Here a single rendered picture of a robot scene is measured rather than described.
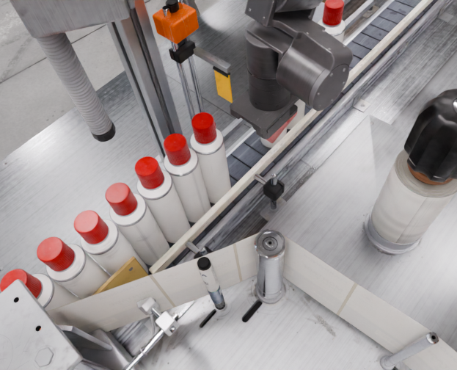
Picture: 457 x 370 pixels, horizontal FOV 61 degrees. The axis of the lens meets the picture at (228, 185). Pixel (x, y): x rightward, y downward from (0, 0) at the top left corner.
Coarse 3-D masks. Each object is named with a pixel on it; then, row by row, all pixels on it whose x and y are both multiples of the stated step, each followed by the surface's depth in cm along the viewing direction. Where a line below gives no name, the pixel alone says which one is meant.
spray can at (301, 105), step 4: (300, 100) 72; (296, 104) 73; (300, 104) 73; (304, 104) 75; (300, 108) 74; (304, 108) 76; (300, 112) 75; (296, 116) 76; (300, 116) 76; (292, 120) 77; (296, 120) 77; (288, 124) 78; (292, 124) 78; (288, 128) 79
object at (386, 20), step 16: (400, 0) 98; (416, 0) 98; (384, 16) 95; (400, 16) 95; (368, 32) 93; (384, 32) 92; (352, 48) 90; (368, 48) 90; (384, 48) 89; (352, 64) 88; (304, 112) 82; (304, 128) 79; (256, 144) 78; (240, 160) 77; (256, 160) 76; (240, 176) 75; (192, 224) 70
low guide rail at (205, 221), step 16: (432, 0) 94; (416, 16) 92; (400, 32) 89; (368, 64) 85; (352, 80) 83; (320, 112) 79; (288, 144) 75; (272, 160) 74; (240, 192) 71; (224, 208) 69; (208, 224) 68; (192, 240) 66; (176, 256) 65
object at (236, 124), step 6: (372, 0) 86; (378, 0) 88; (366, 6) 85; (372, 6) 87; (354, 12) 84; (360, 12) 84; (348, 18) 84; (354, 18) 84; (348, 24) 83; (234, 120) 71; (240, 120) 71; (228, 126) 71; (234, 126) 71; (240, 126) 72; (222, 132) 70; (228, 132) 70; (234, 132) 72
